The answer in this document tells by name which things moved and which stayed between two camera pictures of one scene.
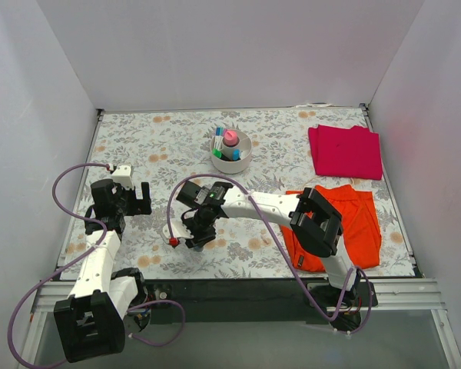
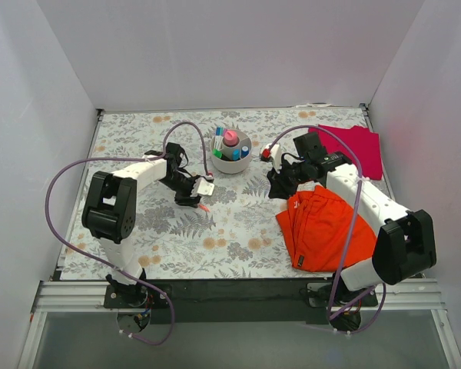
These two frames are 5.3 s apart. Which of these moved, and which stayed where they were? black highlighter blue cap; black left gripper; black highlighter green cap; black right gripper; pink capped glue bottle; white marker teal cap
Moved: black right gripper; black left gripper
Stayed: black highlighter blue cap; white marker teal cap; black highlighter green cap; pink capped glue bottle
